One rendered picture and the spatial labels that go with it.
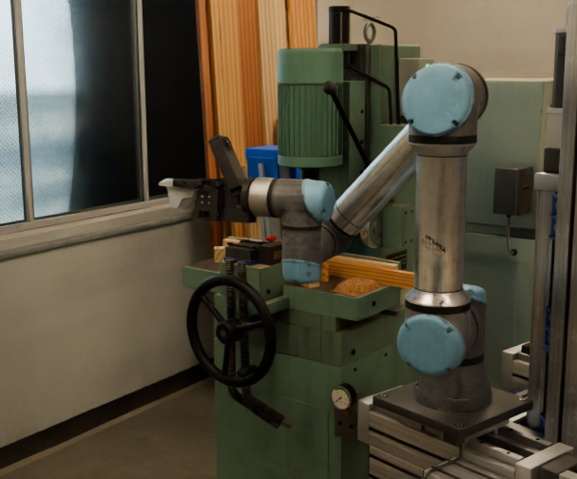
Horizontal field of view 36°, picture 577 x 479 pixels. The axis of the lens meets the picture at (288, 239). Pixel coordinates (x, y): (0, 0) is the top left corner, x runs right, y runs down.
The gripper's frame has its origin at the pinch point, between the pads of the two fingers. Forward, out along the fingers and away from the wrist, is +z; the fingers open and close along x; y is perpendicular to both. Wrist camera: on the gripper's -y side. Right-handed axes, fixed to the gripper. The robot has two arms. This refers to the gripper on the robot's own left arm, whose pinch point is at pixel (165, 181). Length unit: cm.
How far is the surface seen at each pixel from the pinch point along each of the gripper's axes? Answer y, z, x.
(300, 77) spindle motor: -28, -3, 59
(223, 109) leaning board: -30, 89, 189
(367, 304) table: 29, -25, 57
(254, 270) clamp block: 22, 3, 48
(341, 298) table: 28, -19, 54
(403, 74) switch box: -32, -21, 90
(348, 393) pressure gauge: 50, -24, 49
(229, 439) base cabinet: 73, 18, 69
